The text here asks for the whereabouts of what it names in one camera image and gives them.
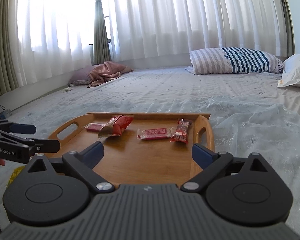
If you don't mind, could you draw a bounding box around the yellow snack packet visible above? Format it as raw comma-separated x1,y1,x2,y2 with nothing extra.
6,166,25,187

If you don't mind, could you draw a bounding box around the red clear cracker packet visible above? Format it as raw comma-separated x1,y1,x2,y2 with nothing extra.
85,122,104,132

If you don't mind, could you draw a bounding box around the red chocolate bar packet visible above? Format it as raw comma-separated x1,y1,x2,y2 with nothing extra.
170,118,192,144

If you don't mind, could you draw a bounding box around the red nut snack bag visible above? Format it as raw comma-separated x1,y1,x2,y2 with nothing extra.
98,115,134,138

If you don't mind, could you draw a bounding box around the wooden serving tray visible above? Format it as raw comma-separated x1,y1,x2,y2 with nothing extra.
48,112,215,186

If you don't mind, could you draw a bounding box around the small object by pillow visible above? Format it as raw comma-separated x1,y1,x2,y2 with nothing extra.
64,87,72,92

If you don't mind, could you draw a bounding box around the purple pillow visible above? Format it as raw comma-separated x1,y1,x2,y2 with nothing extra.
68,65,97,86

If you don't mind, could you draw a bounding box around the pink crumpled cloth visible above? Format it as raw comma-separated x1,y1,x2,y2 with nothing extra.
88,61,133,87

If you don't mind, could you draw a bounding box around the striped folded quilt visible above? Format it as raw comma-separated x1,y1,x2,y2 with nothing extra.
186,47,283,75

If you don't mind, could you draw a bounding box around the green drape curtain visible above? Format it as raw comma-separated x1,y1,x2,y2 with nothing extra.
93,0,111,64

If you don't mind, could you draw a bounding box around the white sheer curtain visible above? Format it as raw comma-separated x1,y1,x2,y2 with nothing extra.
11,0,288,85

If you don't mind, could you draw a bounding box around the white pillow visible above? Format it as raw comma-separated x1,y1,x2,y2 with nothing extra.
277,53,300,88

